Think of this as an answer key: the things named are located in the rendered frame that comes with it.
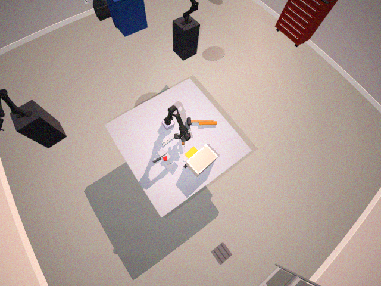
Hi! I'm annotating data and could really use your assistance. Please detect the beige rectangular box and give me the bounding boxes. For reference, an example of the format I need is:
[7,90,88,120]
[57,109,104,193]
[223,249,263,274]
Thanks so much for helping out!
[183,144,218,177]

